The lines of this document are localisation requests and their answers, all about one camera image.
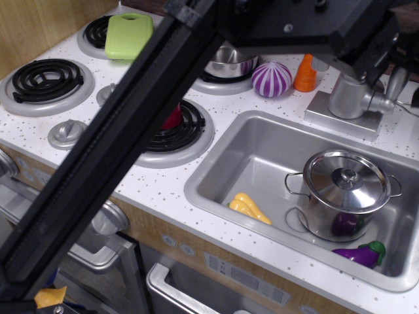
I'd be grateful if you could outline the steel pot with lid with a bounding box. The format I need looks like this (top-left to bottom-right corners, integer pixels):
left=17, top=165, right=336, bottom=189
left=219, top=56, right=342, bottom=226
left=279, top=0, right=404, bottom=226
left=285, top=150, right=403, bottom=242

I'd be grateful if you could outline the red toy pepper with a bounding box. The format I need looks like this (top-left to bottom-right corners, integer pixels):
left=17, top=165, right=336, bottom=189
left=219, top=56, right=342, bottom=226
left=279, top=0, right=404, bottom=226
left=160, top=103, right=183, bottom=130

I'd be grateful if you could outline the small steel saucepan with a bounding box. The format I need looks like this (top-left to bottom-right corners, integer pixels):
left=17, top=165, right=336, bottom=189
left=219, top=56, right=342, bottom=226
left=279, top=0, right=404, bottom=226
left=204, top=43, right=259, bottom=79

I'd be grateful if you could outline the front right stove burner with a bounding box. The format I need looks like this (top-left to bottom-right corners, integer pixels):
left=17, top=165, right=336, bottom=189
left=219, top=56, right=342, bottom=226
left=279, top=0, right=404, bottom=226
left=135, top=99, right=215, bottom=169

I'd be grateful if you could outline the purple striped toy onion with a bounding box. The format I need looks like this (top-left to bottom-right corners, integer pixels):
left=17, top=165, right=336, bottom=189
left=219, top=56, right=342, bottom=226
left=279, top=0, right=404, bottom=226
left=251, top=61, right=292, bottom=97

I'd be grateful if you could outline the grey stove knob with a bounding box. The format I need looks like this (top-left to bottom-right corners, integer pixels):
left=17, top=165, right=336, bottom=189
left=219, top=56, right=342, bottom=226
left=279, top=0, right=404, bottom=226
left=47, top=119, right=87, bottom=150
left=96, top=83, right=117, bottom=107

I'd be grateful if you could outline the silver toy faucet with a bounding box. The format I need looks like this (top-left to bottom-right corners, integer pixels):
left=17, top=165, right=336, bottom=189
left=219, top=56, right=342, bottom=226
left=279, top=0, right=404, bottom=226
left=304, top=74, right=397, bottom=141

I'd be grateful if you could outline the front left stove burner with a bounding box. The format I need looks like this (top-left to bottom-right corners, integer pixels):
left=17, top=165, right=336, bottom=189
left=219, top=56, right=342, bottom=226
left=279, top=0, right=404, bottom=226
left=1, top=59, right=95, bottom=117

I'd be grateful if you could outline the silver dishwasher door handle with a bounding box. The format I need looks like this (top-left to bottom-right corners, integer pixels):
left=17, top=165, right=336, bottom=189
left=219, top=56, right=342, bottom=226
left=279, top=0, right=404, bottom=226
left=146, top=263, right=217, bottom=313

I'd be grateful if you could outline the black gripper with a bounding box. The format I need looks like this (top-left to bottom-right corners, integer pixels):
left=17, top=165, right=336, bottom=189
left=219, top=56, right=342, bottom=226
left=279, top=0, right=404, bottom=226
left=388, top=31, right=419, bottom=108

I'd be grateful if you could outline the yellow cloth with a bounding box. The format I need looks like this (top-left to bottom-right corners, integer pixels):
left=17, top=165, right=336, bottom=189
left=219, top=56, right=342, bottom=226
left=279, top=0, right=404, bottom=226
left=34, top=286, right=67, bottom=309

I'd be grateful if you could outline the back right stove burner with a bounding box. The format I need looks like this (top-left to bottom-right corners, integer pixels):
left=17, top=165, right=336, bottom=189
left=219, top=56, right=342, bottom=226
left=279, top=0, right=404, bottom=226
left=192, top=67, right=256, bottom=96

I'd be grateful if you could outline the purple toy eggplant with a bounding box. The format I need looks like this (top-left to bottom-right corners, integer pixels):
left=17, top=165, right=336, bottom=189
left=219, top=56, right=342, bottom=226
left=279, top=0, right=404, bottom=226
left=332, top=241, right=386, bottom=269

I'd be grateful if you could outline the grey front stove knob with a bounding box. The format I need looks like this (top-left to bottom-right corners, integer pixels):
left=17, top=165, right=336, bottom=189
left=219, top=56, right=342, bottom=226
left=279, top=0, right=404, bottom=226
left=47, top=119, right=87, bottom=150

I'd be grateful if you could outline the silver oven door handle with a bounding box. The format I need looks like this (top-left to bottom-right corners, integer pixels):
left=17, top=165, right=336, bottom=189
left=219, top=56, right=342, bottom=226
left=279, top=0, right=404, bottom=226
left=67, top=244, right=119, bottom=275

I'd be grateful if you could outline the orange toy carrot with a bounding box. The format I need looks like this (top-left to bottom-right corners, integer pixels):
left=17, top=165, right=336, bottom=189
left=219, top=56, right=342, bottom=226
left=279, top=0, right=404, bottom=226
left=293, top=54, right=317, bottom=92

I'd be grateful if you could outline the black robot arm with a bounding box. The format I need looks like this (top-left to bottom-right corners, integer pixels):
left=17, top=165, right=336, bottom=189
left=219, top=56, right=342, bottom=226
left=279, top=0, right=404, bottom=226
left=1, top=1, right=418, bottom=310

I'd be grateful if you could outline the back left stove burner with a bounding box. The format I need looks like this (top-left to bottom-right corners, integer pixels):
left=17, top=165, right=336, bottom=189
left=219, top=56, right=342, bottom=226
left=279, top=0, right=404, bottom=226
left=77, top=15, right=112, bottom=60

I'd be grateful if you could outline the silver left oven dial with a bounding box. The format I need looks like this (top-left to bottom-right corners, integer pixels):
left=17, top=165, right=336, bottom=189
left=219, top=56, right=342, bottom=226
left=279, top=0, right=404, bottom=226
left=0, top=150, right=19, bottom=177

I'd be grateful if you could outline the green toy cutting board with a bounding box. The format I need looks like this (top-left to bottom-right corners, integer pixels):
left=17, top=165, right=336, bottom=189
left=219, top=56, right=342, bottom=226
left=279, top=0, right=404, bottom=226
left=104, top=12, right=154, bottom=60

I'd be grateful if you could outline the stove burner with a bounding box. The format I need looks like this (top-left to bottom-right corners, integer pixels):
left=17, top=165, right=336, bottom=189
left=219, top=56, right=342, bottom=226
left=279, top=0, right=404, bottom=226
left=135, top=99, right=215, bottom=169
left=192, top=67, right=256, bottom=96
left=1, top=59, right=95, bottom=117
left=77, top=15, right=112, bottom=60

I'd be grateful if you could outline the silver oven dial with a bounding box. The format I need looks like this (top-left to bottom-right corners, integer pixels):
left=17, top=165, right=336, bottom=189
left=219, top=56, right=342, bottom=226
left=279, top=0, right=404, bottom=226
left=91, top=200, right=130, bottom=236
left=0, top=150, right=19, bottom=177

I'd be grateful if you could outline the grey middle stove knob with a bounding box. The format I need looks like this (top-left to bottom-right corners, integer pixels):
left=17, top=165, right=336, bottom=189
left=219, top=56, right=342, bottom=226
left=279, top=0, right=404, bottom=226
left=96, top=83, right=117, bottom=107

